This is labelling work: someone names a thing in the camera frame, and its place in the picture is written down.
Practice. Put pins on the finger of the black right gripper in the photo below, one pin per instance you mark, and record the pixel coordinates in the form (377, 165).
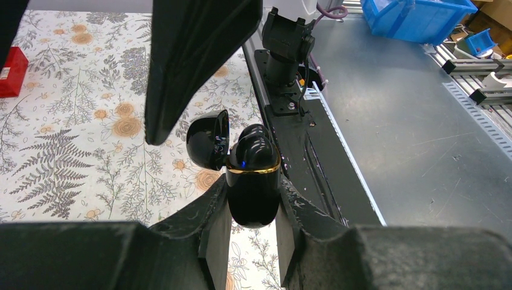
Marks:
(190, 41)
(12, 12)

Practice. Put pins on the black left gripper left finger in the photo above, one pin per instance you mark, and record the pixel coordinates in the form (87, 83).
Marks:
(187, 250)

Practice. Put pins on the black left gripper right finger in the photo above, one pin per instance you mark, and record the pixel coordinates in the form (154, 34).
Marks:
(317, 252)

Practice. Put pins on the black earbud charging case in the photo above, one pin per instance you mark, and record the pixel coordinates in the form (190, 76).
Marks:
(253, 196)

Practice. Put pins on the red box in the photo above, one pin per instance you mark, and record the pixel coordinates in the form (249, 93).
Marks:
(13, 73)

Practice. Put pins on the blue plastic bin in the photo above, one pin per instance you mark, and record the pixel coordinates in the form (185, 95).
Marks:
(423, 22)

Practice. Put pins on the small blue bin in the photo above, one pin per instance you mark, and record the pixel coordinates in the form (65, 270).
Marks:
(480, 43)

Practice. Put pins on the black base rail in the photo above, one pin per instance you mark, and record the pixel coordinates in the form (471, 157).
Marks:
(314, 155)

